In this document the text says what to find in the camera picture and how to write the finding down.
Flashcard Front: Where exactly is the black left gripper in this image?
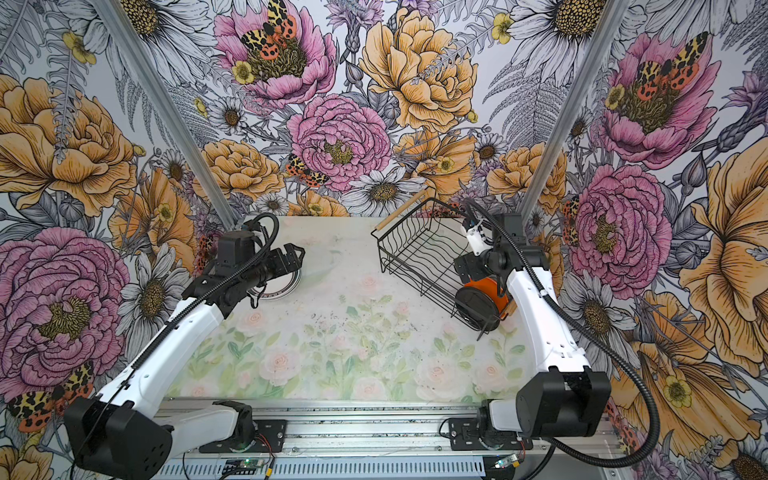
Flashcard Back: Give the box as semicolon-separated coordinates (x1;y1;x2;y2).
242;243;305;288

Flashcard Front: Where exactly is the rearmost green red rimmed plate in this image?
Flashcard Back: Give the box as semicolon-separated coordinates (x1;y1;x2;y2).
251;270;301;300

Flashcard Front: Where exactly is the orange plate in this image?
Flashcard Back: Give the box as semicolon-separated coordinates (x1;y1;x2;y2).
465;277;510;319

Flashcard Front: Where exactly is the black plate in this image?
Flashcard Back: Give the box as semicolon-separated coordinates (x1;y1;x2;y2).
454;286;500;333

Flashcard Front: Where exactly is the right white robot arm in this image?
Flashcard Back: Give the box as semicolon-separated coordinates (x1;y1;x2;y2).
454;214;611;438

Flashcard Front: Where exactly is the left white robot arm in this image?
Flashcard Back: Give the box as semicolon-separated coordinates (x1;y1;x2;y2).
64;230;305;479

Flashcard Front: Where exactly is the right green circuit board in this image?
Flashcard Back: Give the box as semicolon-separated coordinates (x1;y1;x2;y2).
493;454;521;469

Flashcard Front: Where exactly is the green circuit board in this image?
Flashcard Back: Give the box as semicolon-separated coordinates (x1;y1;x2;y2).
223;458;271;475
493;454;521;469

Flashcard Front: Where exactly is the left green circuit board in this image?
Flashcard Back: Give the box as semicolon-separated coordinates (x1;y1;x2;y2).
223;458;271;475

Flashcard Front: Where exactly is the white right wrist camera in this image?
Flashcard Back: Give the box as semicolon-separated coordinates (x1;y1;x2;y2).
462;219;492;257

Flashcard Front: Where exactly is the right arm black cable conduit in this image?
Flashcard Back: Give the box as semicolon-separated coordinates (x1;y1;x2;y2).
464;200;661;480

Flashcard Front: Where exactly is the black wire dish rack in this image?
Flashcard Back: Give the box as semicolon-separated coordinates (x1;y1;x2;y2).
371;195;473;330

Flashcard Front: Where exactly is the far wooden rack handle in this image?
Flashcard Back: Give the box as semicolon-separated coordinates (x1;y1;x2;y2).
374;190;428;232

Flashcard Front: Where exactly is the aluminium mounting rail frame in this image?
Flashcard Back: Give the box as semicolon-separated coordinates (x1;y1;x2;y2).
107;383;622;463

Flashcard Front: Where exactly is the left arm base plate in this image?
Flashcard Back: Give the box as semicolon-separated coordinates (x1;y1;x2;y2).
198;419;288;454

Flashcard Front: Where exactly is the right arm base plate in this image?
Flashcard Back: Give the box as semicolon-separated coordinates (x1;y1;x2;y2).
439;417;533;452

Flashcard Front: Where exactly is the white vented cable duct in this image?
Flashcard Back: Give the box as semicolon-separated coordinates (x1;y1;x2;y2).
154;456;486;479

